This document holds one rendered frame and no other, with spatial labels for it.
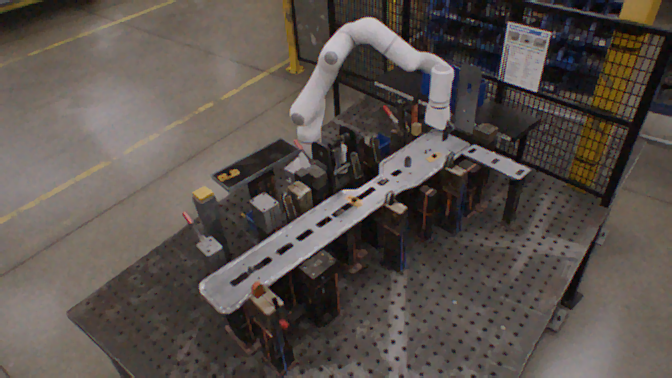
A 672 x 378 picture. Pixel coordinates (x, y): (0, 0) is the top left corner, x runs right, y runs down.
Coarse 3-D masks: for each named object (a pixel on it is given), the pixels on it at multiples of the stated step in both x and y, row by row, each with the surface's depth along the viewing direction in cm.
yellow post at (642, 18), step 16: (640, 0) 188; (656, 0) 188; (624, 16) 195; (640, 16) 191; (624, 32) 197; (640, 32) 193; (624, 48) 200; (608, 64) 207; (624, 64) 203; (608, 80) 210; (624, 80) 206; (624, 96) 216; (608, 128) 222; (576, 160) 239; (592, 160) 233; (576, 176) 243; (592, 176) 240
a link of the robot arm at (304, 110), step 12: (336, 36) 205; (348, 36) 207; (324, 48) 202; (336, 48) 200; (348, 48) 205; (324, 60) 203; (336, 60) 201; (324, 72) 214; (336, 72) 211; (312, 84) 222; (324, 84) 219; (300, 96) 227; (312, 96) 224; (324, 96) 226; (300, 108) 228; (312, 108) 227; (300, 120) 230; (312, 120) 233
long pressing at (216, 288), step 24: (408, 144) 234; (432, 144) 233; (456, 144) 232; (384, 168) 221; (408, 168) 220; (432, 168) 219; (336, 192) 210; (360, 192) 210; (384, 192) 209; (312, 216) 200; (360, 216) 199; (264, 240) 191; (288, 240) 190; (312, 240) 190; (240, 264) 182; (288, 264) 181; (216, 288) 174; (240, 288) 174
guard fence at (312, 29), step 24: (288, 0) 475; (312, 0) 458; (336, 0) 440; (384, 0) 407; (288, 24) 491; (312, 24) 474; (384, 24) 420; (312, 48) 492; (360, 48) 454; (360, 72) 470; (384, 72) 449
